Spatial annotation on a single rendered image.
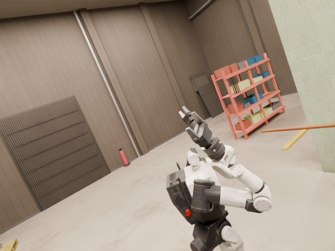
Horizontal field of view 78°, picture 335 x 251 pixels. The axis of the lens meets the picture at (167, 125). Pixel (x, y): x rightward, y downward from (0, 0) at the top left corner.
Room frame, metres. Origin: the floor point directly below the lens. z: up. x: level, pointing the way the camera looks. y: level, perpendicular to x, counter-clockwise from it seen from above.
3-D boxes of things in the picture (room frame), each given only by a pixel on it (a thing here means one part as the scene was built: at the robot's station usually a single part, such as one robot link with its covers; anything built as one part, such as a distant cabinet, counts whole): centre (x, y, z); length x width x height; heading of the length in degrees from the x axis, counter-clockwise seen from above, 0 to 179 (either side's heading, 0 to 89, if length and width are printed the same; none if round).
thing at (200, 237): (1.18, 0.01, 1.00); 0.28 x 0.13 x 0.18; 121
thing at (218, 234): (1.21, -0.04, 0.97); 0.14 x 0.13 x 0.12; 31
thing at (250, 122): (6.02, -2.65, 1.01); 2.12 x 0.57 x 2.03; 122
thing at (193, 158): (1.21, -0.07, 1.46); 0.10 x 0.07 x 0.09; 176
